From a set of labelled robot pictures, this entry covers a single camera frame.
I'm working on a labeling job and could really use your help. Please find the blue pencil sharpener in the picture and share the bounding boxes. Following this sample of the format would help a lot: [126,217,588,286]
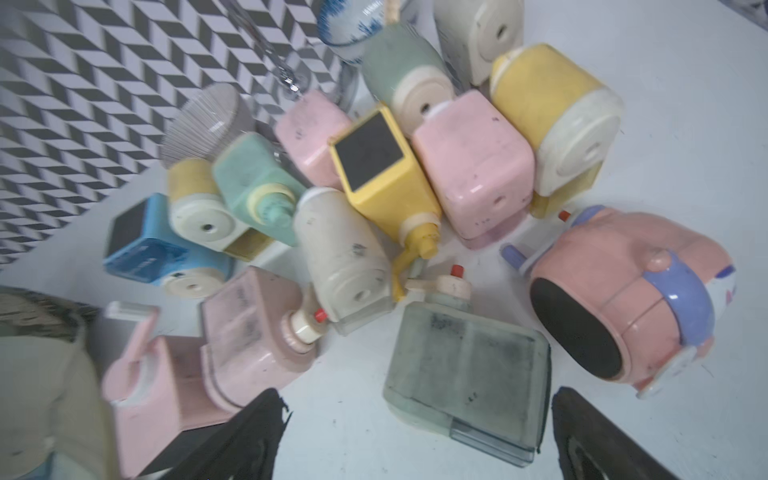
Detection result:
[102,193,234,299]

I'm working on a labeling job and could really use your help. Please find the beige round pencil sharpener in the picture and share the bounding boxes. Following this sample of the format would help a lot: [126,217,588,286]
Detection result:
[293,187,394,336]

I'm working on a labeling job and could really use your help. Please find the pink pencil sharpener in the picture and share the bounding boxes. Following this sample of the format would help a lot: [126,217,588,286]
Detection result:
[411,90,535,250]
[200,266,329,413]
[275,90,352,190]
[101,301,234,479]

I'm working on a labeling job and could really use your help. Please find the blue white ceramic bowl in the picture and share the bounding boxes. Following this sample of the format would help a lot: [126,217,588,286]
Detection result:
[317,0,420,66]

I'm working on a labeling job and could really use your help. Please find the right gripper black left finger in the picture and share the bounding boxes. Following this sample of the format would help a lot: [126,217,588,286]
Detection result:
[164,388,289,480]

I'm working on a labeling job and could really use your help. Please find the cream pencil sharpener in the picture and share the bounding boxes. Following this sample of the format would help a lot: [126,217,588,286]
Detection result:
[433,0,525,91]

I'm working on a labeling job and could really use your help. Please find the yellow black-top pencil sharpener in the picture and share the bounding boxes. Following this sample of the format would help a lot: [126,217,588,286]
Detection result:
[329,104,442,301]

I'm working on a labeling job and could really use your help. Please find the cream tote bag green handles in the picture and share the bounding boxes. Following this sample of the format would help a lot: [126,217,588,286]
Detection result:
[1,287,120,479]

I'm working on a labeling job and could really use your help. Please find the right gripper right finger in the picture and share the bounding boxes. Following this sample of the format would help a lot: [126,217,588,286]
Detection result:
[552,387,675,480]

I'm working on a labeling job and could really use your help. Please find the pink round patterned sharpener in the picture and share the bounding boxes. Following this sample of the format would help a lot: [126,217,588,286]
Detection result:
[500,205,736,399]

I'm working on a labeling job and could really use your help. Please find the grey green clear sharpener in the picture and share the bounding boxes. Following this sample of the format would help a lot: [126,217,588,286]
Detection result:
[383,265,552,467]

